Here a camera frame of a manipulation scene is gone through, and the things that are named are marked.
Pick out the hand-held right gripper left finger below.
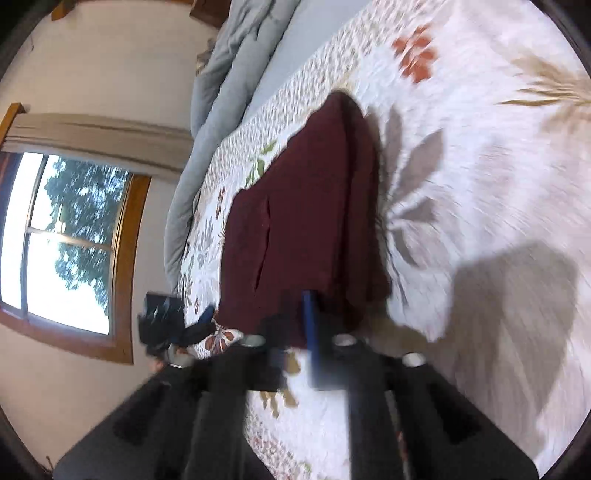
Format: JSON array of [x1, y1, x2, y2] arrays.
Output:
[[53, 314, 296, 480]]

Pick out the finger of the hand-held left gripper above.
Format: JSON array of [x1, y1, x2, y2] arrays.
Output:
[[182, 305, 217, 347]]

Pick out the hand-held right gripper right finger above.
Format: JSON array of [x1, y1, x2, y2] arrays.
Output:
[[300, 290, 539, 480]]

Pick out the maroon pants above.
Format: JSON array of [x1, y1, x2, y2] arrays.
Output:
[[217, 91, 393, 349]]

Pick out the wooden framed window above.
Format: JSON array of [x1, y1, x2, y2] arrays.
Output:
[[0, 152, 153, 365]]

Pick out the beige curtain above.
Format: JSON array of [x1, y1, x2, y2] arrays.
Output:
[[2, 104, 195, 176]]

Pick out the grey duvet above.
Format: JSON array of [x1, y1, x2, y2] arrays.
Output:
[[164, 0, 305, 287]]

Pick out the floral quilt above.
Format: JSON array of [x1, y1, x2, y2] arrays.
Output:
[[178, 0, 591, 480]]

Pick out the light blue bed sheet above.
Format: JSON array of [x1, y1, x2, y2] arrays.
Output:
[[240, 0, 375, 125]]

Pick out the dark wooden headboard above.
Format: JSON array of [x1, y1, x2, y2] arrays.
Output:
[[189, 0, 232, 26]]

